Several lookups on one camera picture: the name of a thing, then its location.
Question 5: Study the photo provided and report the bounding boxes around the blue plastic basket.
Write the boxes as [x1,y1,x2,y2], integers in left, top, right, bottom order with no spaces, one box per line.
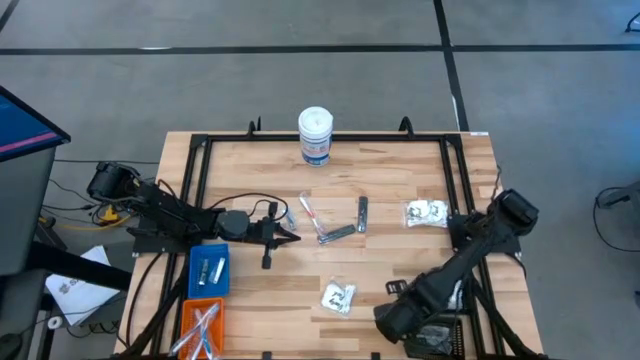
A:
[187,243,232,300]

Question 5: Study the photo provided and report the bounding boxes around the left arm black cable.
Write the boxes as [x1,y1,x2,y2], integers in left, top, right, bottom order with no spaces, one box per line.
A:
[206,191,291,224]

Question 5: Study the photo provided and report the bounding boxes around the orange plastic basket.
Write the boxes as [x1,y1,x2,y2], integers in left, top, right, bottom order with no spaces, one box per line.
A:
[178,297,226,360]

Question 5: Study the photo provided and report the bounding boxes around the computer monitor blue screen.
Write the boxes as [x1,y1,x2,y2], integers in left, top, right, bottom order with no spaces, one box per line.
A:
[0,84,72,164]

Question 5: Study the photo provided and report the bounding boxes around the black mesh bin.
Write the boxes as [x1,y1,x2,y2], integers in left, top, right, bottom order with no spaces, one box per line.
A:
[444,275,474,317]
[404,314,484,360]

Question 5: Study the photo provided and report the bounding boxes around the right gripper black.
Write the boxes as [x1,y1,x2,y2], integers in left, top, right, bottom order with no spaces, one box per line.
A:
[373,279,426,345]

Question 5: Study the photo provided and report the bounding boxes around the yellow power cable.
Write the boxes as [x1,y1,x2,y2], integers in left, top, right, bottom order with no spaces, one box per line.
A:
[52,199,132,232]

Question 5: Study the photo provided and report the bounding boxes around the black floor cable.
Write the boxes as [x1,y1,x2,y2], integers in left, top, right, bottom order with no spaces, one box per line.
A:
[52,158,162,166]

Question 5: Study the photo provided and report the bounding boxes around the black cart base bar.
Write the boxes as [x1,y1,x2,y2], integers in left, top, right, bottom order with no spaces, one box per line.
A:
[27,239,134,292]

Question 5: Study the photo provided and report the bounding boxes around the white wipes canister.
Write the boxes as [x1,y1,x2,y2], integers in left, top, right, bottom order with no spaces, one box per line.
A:
[297,105,335,168]

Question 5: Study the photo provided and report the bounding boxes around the white paper sheet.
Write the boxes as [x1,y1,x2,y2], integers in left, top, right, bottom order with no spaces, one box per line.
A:
[44,244,122,327]

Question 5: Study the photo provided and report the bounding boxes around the red toothbrush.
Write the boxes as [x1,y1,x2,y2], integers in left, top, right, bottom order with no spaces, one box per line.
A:
[298,192,329,237]

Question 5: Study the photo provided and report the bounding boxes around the black table frame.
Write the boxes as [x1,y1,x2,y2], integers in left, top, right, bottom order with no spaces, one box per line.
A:
[115,116,549,360]

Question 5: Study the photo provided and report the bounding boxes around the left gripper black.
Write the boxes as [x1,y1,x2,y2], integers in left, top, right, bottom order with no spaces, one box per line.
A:
[249,199,302,270]

